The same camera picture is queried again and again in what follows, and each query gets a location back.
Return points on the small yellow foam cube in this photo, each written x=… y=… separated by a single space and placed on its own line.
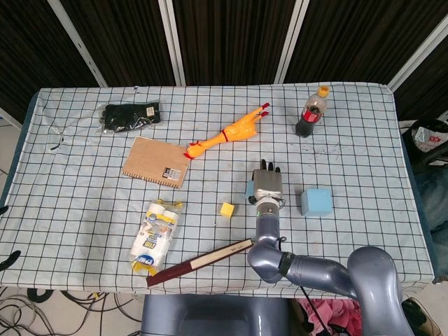
x=227 y=210

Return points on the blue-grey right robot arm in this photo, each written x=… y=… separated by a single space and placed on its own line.
x=315 y=271

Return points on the pink cloth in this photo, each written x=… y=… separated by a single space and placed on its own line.
x=332 y=315

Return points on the brown kraft spiral notebook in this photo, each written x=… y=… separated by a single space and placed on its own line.
x=154 y=159

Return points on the yellow rubber chicken toy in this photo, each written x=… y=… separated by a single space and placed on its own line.
x=234 y=131

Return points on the large blue foam cube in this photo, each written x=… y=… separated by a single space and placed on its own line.
x=316 y=203

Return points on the blue-grey robot torso base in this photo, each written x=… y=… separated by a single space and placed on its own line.
x=210 y=315

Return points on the cola bottle yellow cap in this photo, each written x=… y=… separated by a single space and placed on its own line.
x=309 y=117

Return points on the white partition frame post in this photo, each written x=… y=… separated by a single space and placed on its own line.
x=291 y=42
x=78 y=45
x=172 y=42
x=420 y=56

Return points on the dark red hardcover book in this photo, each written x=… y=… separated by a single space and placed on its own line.
x=196 y=263

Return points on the bystander blue jeans leg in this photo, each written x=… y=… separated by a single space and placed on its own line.
x=434 y=196

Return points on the medium blue foam cube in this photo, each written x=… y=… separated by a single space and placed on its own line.
x=249 y=190

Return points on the blue checkered tablecloth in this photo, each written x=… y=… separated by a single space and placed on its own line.
x=87 y=210

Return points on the dark green cloth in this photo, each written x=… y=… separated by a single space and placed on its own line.
x=418 y=313

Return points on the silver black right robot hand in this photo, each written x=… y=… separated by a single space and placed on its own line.
x=267 y=183

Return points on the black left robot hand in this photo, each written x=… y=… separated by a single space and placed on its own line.
x=10 y=260

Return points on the black gloves in plastic bag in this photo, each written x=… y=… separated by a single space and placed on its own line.
x=129 y=115

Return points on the pack of white rolls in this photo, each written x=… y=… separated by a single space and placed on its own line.
x=154 y=238

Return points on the black and white plastic bag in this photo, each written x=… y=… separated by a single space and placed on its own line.
x=428 y=134

